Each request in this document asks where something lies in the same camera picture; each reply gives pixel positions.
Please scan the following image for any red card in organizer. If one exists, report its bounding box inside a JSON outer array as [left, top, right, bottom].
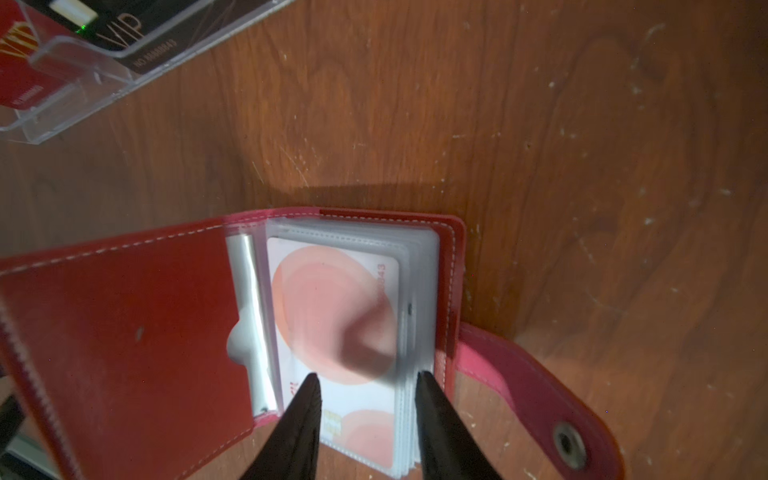
[[1, 1, 69, 111]]

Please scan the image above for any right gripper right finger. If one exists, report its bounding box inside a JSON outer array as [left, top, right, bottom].
[[415, 371, 501, 480]]

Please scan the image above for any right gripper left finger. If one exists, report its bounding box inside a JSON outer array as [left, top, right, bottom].
[[240, 373, 322, 480]]

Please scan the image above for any white pink circle card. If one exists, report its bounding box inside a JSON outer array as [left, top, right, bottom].
[[267, 237, 399, 473]]

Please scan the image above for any black VIP card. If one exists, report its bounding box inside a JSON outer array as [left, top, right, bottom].
[[25, 1, 214, 75]]

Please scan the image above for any red leather card holder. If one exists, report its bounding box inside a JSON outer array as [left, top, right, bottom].
[[1, 207, 624, 479]]

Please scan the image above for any clear acrylic card organizer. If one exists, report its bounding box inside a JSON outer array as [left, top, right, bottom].
[[1, 1, 286, 145]]

